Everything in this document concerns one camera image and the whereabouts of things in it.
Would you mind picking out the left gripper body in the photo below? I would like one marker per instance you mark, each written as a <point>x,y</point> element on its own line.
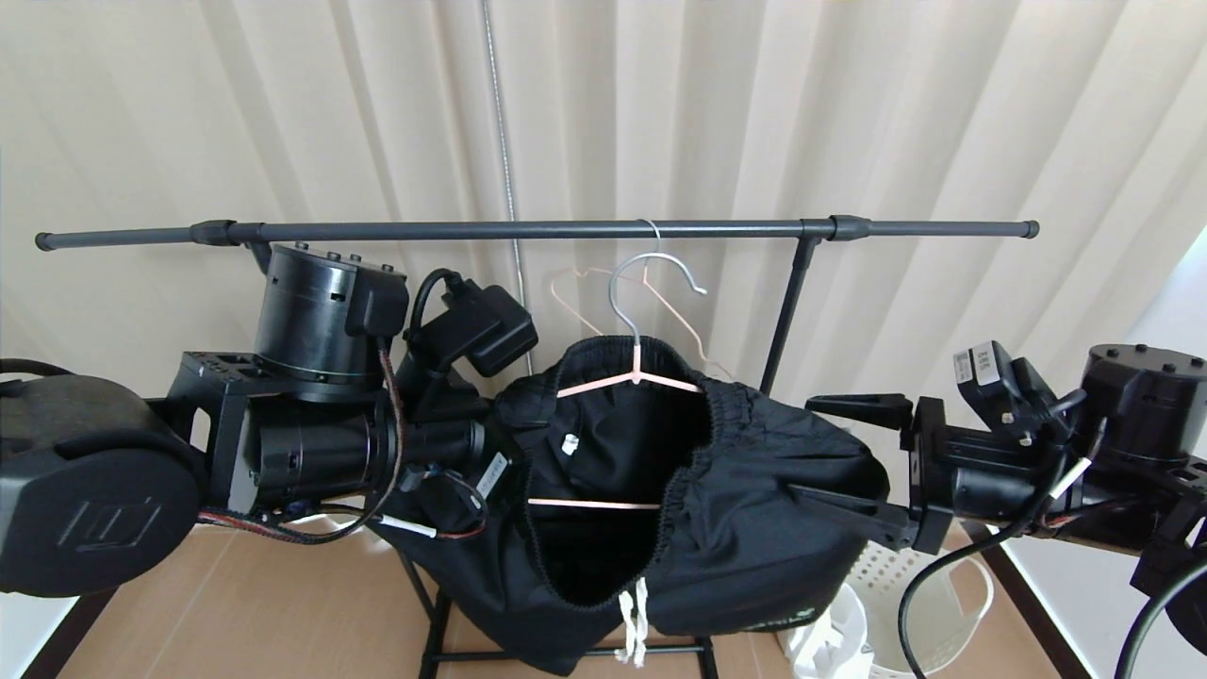
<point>434,453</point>

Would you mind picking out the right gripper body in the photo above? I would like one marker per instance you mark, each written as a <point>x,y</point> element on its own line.
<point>1000,481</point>

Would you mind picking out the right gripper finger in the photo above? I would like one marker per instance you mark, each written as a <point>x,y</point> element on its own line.
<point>877,523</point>
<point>877,413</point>

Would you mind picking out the black shorts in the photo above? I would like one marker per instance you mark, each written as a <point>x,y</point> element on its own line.
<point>754,528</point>

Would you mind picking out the pink clothes hanger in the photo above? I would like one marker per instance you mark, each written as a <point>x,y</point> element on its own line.
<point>636,363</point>
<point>656,232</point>

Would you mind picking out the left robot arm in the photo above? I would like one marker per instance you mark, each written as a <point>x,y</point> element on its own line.
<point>94,481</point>

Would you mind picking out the white laundry basket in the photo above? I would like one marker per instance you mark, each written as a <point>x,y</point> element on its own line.
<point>886,575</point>

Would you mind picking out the black clothes rack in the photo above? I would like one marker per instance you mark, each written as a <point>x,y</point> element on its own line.
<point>424,230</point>

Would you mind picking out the white garment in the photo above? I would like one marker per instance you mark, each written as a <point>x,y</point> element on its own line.
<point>839,632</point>

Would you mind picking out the beige curtain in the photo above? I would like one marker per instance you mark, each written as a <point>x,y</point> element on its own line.
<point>849,113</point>

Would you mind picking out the thin metal curtain wand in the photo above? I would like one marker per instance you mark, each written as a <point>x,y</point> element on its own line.
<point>504,141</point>

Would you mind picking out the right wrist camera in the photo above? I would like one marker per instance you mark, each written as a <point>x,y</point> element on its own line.
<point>1000,377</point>

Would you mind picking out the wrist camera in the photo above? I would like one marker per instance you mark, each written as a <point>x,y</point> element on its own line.
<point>471,325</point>
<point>1000,377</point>

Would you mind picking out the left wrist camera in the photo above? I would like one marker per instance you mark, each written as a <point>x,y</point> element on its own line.
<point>471,325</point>

